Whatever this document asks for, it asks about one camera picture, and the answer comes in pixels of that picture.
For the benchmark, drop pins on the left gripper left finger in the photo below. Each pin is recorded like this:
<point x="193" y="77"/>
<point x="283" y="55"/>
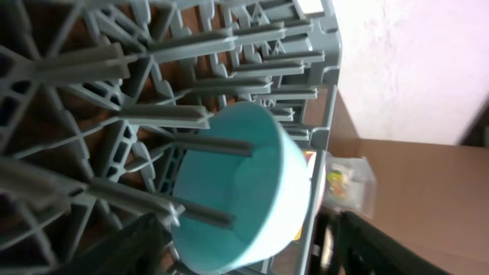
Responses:
<point x="136" y="249"/>

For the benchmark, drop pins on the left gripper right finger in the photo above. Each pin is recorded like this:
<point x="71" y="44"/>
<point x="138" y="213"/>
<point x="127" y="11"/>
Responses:
<point x="364" y="249"/>

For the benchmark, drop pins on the green snack wrapper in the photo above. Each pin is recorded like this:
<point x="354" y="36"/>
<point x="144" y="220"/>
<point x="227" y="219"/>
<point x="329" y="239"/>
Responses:
<point x="338" y="183"/>

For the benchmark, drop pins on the light blue bowl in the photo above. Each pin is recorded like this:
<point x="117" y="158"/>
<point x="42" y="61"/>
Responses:
<point x="267" y="194"/>

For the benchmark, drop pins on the black waste tray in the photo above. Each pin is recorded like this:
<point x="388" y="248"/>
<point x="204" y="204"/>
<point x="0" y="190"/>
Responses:
<point x="323" y="258"/>

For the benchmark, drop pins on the grey dishwasher rack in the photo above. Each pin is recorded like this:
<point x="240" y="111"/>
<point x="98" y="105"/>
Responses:
<point x="101" y="100"/>

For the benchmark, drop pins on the clear plastic bin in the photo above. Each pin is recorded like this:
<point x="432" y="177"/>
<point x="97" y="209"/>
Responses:
<point x="362" y="186"/>

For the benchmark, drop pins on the cardboard box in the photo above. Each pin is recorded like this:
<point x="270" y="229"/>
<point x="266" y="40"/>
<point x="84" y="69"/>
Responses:
<point x="431" y="198"/>

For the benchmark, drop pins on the yellow plate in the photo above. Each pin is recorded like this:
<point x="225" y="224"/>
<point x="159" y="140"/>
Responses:
<point x="311" y="159"/>

